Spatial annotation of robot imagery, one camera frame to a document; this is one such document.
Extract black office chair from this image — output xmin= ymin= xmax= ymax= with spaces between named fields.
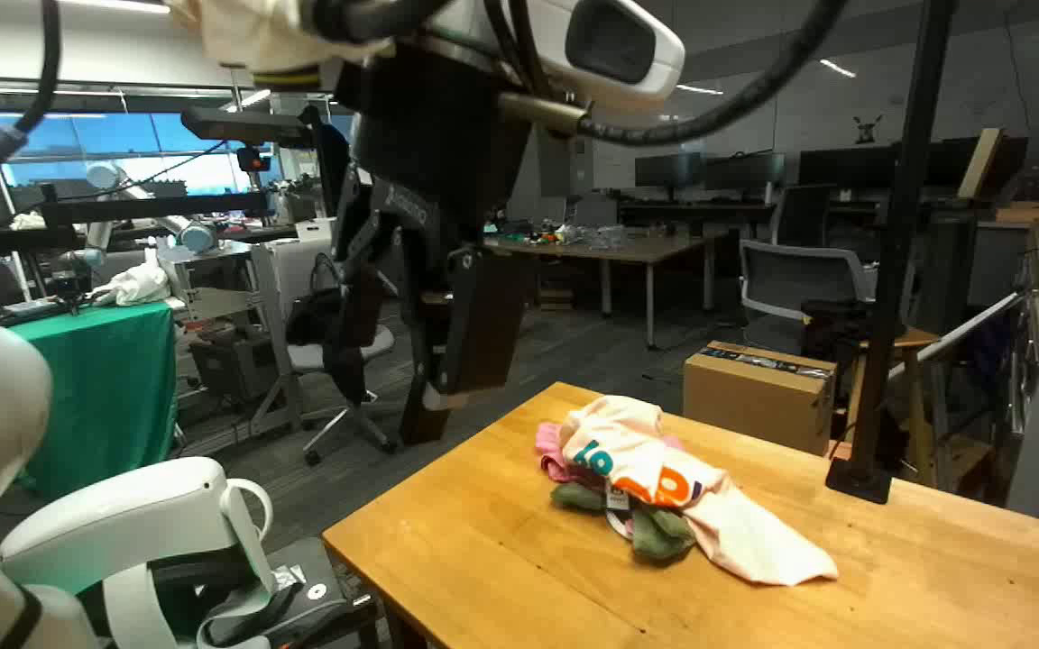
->
xmin=284 ymin=253 xmax=404 ymax=469

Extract green table cloth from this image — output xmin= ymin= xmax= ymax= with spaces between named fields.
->
xmin=6 ymin=300 xmax=179 ymax=504

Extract black metal pole stand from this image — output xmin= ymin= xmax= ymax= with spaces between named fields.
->
xmin=824 ymin=0 xmax=965 ymax=508

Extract peach printed shirt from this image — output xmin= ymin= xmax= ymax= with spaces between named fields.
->
xmin=560 ymin=392 xmax=844 ymax=593

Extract grey mesh office chair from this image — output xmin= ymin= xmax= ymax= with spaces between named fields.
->
xmin=736 ymin=236 xmax=882 ymax=327

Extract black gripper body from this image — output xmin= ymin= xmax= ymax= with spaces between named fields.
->
xmin=349 ymin=51 xmax=536 ymax=257

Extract cardboard box with black tape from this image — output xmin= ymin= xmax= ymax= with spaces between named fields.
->
xmin=678 ymin=338 xmax=844 ymax=460

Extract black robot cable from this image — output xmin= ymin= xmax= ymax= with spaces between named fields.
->
xmin=481 ymin=0 xmax=854 ymax=153

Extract white metal rod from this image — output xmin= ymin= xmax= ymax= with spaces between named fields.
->
xmin=883 ymin=284 xmax=1033 ymax=384

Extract round wooden stool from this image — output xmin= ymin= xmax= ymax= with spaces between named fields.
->
xmin=830 ymin=321 xmax=946 ymax=487

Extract white plush toy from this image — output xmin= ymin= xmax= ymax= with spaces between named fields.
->
xmin=85 ymin=248 xmax=172 ymax=309

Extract dark computer monitor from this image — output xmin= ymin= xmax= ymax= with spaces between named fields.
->
xmin=631 ymin=147 xmax=707 ymax=199
xmin=700 ymin=147 xmax=779 ymax=199

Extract red turnip plushie green leaves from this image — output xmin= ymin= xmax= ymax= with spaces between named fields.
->
xmin=548 ymin=481 xmax=700 ymax=569

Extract light wooden office table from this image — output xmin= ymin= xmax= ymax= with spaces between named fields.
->
xmin=487 ymin=229 xmax=730 ymax=353

